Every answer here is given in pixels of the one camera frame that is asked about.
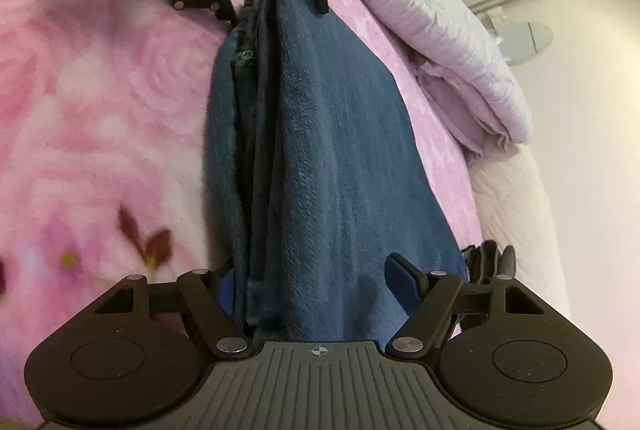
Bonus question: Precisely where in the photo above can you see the lilac striped folded duvet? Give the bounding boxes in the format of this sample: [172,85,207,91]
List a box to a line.
[363,0,533,157]

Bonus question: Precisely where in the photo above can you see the white quilted mattress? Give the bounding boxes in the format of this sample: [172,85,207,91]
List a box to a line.
[470,144,572,318]

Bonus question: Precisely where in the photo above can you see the dark blue denim jeans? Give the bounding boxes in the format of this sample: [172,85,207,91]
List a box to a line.
[205,0,464,342]

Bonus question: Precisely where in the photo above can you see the folded dark grey garment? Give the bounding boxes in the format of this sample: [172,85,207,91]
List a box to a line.
[462,240,518,285]

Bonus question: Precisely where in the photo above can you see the round mirror on stand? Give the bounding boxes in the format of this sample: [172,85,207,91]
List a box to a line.
[480,7,553,67]

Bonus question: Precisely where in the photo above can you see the pink rose pattern blanket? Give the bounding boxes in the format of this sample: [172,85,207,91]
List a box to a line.
[0,0,484,430]

